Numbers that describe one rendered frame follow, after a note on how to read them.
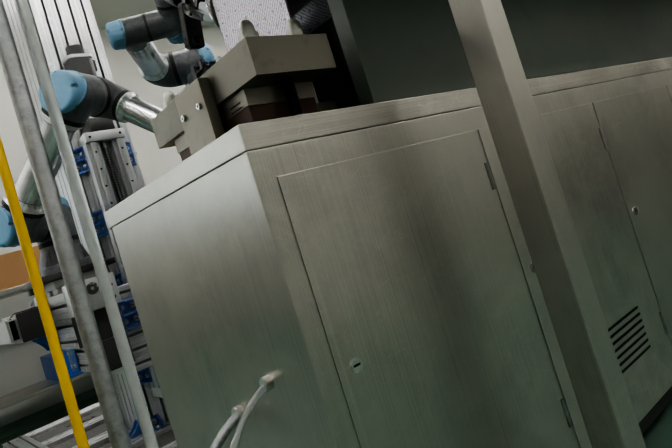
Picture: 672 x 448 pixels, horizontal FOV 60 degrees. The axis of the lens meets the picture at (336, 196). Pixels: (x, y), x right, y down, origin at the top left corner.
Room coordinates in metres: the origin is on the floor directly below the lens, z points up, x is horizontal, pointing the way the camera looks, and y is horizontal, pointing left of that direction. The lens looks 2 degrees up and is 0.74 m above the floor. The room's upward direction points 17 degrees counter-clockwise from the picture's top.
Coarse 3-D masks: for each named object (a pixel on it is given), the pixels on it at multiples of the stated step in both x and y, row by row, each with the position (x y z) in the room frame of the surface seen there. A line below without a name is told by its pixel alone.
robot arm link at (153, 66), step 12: (108, 24) 1.50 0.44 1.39; (120, 24) 1.49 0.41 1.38; (132, 24) 1.50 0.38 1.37; (144, 24) 1.50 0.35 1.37; (108, 36) 1.50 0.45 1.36; (120, 36) 1.50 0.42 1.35; (132, 36) 1.51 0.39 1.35; (144, 36) 1.52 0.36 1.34; (120, 48) 1.53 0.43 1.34; (132, 48) 1.55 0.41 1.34; (144, 48) 1.59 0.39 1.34; (144, 60) 1.67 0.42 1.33; (156, 60) 1.73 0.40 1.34; (168, 60) 1.87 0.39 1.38; (144, 72) 1.80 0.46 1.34; (156, 72) 1.80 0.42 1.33; (168, 72) 1.86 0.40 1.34; (156, 84) 1.88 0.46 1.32; (168, 84) 1.90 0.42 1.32
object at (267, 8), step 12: (252, 0) 1.14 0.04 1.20; (264, 0) 1.11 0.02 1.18; (276, 0) 1.08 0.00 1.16; (240, 12) 1.18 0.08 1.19; (252, 12) 1.15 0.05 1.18; (264, 12) 1.12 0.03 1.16; (276, 12) 1.09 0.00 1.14; (288, 12) 1.06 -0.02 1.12; (228, 24) 1.22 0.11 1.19; (264, 24) 1.13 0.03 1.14; (276, 24) 1.10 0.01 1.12; (228, 36) 1.23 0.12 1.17; (228, 48) 1.24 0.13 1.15
